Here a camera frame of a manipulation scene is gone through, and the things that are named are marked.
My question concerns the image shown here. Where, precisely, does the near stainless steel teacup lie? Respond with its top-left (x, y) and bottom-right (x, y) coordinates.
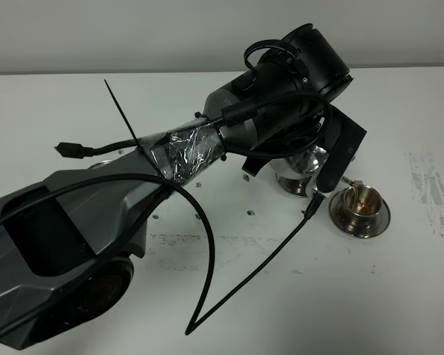
top-left (341, 183), bottom-right (383, 225)

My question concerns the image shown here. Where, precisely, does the stainless steel teapot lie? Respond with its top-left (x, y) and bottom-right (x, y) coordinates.
top-left (269, 145), bottom-right (328, 182)

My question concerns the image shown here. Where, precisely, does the near stainless steel saucer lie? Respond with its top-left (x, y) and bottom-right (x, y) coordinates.
top-left (329, 184), bottom-right (391, 239)

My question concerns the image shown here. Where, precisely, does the far stainless steel saucer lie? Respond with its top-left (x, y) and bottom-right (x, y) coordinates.
top-left (275, 172), bottom-right (314, 197)

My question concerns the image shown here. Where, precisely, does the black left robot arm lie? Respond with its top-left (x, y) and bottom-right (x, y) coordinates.
top-left (0, 24), bottom-right (366, 350)

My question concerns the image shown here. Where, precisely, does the loose black plug cable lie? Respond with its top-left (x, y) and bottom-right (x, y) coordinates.
top-left (55, 137), bottom-right (141, 160)

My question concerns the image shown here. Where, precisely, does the stainless steel saucer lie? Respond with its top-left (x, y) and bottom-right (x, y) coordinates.
top-left (275, 172), bottom-right (314, 197)
top-left (329, 184), bottom-right (391, 239)

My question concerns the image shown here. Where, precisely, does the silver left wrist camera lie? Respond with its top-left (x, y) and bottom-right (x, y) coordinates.
top-left (314, 106), bottom-right (366, 195)

